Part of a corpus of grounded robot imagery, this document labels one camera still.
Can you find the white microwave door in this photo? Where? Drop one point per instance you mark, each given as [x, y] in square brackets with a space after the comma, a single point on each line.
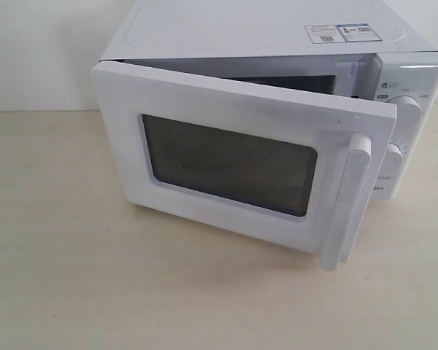
[290, 167]

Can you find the white lower microwave knob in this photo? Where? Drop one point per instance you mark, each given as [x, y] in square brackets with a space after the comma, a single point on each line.
[393, 160]

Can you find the white microwave knob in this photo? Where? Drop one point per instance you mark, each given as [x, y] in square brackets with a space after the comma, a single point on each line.
[408, 110]
[393, 160]

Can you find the white microwave oven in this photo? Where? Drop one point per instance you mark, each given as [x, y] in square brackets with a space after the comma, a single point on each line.
[265, 42]

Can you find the white upper microwave knob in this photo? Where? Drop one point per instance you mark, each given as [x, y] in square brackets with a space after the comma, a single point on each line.
[408, 110]

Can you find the blue white label sticker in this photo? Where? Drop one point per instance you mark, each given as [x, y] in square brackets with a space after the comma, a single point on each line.
[342, 33]

